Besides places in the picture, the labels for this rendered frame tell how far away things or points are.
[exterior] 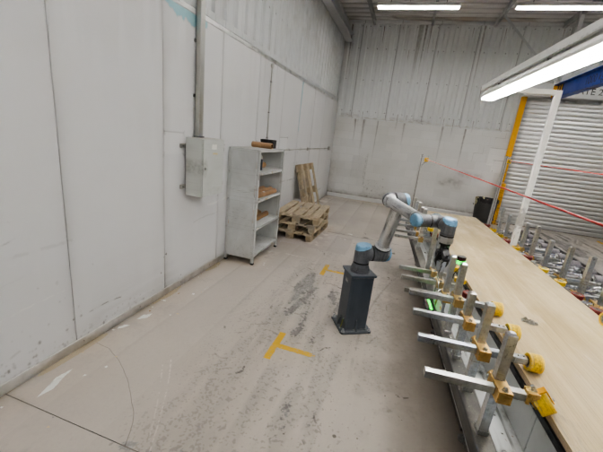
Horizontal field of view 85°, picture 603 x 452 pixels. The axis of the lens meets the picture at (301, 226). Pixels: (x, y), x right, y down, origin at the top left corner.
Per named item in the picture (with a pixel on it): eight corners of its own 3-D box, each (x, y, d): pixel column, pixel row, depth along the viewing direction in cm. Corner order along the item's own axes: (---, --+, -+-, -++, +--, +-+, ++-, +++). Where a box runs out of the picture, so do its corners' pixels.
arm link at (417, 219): (378, 189, 277) (418, 213, 215) (391, 190, 280) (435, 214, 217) (375, 202, 281) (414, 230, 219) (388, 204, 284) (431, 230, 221)
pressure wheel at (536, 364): (520, 356, 151) (524, 373, 145) (528, 349, 145) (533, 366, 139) (535, 360, 149) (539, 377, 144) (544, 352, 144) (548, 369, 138)
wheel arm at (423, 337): (417, 341, 153) (419, 334, 152) (416, 337, 156) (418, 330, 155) (536, 368, 143) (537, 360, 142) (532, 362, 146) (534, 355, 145)
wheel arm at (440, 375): (423, 377, 129) (425, 370, 129) (423, 372, 132) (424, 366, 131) (525, 402, 122) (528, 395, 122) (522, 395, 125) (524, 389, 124)
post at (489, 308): (462, 392, 158) (488, 303, 145) (460, 386, 161) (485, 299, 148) (470, 394, 157) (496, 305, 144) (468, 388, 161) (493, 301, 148)
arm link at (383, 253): (367, 254, 322) (391, 187, 279) (383, 255, 325) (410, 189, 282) (371, 265, 310) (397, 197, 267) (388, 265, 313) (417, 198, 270)
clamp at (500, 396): (493, 402, 122) (497, 391, 120) (483, 378, 134) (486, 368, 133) (511, 406, 120) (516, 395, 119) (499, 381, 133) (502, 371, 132)
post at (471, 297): (449, 369, 183) (470, 292, 170) (448, 365, 187) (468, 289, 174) (456, 370, 183) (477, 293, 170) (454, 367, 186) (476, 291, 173)
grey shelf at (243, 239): (223, 258, 460) (228, 146, 418) (251, 241, 543) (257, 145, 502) (252, 265, 449) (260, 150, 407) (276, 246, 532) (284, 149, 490)
